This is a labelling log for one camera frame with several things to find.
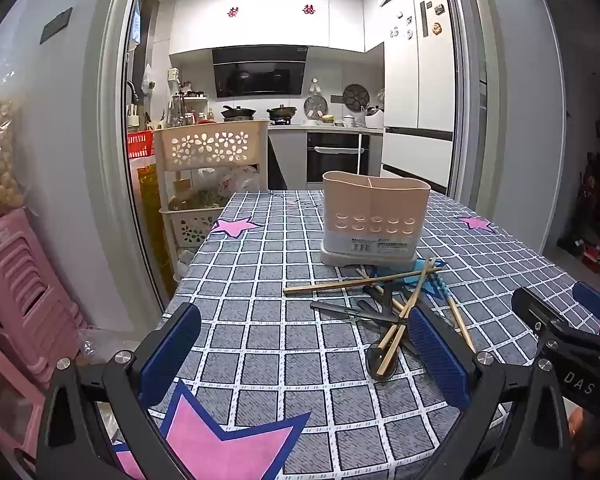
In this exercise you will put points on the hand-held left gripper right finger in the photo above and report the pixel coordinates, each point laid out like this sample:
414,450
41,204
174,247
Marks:
437,360

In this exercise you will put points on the round black multi-hole pan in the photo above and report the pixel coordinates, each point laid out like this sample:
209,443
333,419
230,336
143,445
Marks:
358,96

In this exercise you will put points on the beige plastic utensil holder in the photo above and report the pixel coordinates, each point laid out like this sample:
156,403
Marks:
360,200

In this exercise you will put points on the black cooking pot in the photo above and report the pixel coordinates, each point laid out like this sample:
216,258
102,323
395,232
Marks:
281,111

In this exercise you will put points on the person's right hand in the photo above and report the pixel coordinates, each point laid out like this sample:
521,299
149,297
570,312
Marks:
576,422

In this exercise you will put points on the beige flower-pattern storage cart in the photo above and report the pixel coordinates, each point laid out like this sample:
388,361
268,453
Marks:
210,147

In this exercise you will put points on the white plastic bag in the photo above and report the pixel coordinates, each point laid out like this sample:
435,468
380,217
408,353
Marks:
235,180

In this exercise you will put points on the red paper decal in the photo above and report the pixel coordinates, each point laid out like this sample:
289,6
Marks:
308,9
233,11

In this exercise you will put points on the red plastic basket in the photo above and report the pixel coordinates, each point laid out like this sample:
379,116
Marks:
140,144

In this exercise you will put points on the rack of seasoning bottles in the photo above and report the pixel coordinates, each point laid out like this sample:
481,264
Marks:
187,110

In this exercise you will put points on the white refrigerator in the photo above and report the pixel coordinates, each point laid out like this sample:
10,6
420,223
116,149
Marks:
420,85

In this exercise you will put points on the round grey steamer rack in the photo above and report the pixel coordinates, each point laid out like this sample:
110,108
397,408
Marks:
315,107

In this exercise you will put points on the white kitchen countertop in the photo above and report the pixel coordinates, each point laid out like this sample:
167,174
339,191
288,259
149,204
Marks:
290,128

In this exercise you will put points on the black range hood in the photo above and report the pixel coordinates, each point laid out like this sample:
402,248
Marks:
257,77

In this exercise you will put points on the black built-in oven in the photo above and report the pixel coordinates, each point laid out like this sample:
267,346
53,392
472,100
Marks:
337,165

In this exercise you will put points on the white door frame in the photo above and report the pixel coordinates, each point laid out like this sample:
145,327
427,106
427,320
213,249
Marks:
110,110

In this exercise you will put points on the dark wall panel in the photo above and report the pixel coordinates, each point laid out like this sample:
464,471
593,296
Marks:
56,25

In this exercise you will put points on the black kitchen faucet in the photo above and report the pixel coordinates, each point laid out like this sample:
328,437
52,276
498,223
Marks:
131,91

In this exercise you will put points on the checked star-print tablecloth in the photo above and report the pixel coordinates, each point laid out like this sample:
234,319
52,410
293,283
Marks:
260,340

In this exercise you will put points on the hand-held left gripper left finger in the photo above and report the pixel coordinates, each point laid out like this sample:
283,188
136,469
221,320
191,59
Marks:
172,355

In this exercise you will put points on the blue patterned wooden chopstick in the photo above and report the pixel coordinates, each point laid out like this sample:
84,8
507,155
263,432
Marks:
460,320

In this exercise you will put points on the group of fridge magnets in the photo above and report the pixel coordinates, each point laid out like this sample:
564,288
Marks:
436,27

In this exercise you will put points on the yellow oil bottle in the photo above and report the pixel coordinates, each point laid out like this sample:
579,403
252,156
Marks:
149,210

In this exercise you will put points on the black wok with lid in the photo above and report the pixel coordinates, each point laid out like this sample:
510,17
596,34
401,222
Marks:
238,112

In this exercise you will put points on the pink plastic stool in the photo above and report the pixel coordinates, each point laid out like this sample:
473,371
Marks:
5,400
25,280

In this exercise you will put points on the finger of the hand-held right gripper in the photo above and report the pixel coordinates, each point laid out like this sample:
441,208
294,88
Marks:
592,300
535,310

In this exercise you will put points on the white rice cooker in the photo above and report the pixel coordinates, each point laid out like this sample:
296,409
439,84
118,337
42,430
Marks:
375,118

